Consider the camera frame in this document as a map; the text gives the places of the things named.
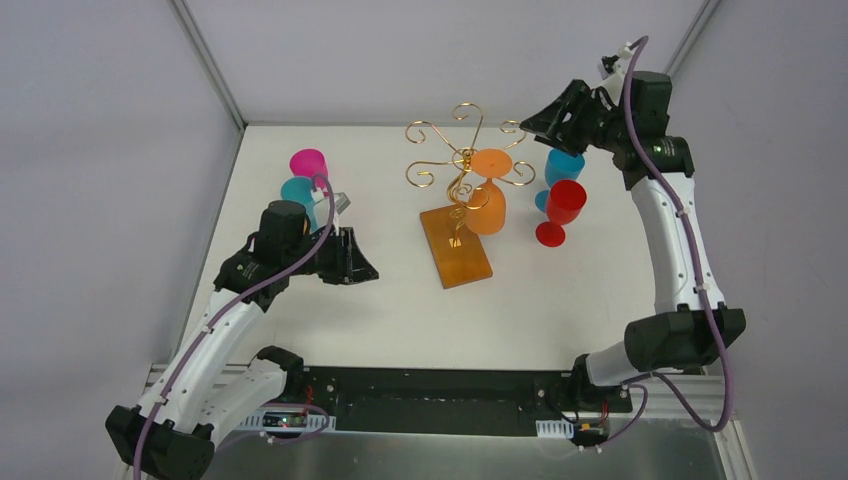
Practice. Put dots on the blue wine glass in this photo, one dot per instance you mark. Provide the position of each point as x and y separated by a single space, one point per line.
561 174

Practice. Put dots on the pink wine glass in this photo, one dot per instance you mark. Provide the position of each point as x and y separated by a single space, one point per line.
310 163

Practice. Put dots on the teal wine glass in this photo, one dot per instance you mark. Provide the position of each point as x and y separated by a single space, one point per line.
299 189

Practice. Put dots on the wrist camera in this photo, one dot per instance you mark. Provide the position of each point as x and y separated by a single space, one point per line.
613 68
332 208

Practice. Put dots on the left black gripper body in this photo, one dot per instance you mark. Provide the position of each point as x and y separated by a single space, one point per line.
341 255

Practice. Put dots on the red wine glass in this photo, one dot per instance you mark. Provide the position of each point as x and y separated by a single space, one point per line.
563 208

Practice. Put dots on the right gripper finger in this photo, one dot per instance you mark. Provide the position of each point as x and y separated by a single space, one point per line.
559 140
558 118

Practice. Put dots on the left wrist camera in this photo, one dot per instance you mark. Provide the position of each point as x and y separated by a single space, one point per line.
332 208

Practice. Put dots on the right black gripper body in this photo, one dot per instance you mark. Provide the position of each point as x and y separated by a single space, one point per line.
577 116

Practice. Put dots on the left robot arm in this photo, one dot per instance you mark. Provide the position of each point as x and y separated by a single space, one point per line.
174 429

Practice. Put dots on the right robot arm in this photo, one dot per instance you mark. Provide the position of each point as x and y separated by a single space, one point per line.
692 325

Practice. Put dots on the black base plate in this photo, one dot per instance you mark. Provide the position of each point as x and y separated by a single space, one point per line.
505 403

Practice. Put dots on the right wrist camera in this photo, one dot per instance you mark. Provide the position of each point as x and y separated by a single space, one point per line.
613 68

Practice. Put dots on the orange wine glass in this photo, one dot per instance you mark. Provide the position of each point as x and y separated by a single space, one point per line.
486 214

